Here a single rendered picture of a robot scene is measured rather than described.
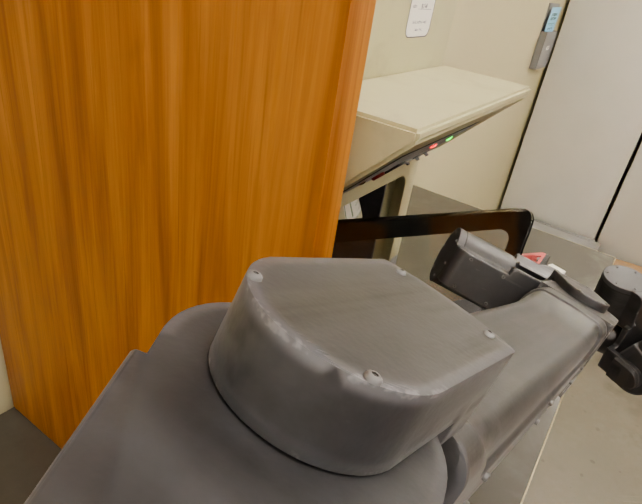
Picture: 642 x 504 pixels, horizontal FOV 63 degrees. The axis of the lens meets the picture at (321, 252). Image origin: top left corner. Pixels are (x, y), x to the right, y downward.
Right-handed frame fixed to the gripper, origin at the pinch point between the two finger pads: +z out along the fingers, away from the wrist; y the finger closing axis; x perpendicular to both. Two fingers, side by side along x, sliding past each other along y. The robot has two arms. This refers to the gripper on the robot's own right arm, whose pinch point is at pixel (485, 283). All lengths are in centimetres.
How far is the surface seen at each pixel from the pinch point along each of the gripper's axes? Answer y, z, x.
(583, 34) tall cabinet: 24, 40, -270
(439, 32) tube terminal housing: 35.4, 12.0, 12.5
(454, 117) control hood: 31.1, 0.8, 33.2
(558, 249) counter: -26, -2, -85
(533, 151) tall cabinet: -46, 46, -270
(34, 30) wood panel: 32, 34, 49
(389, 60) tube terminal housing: 32.9, 12.0, 24.3
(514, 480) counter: -25.8, -15.3, 8.6
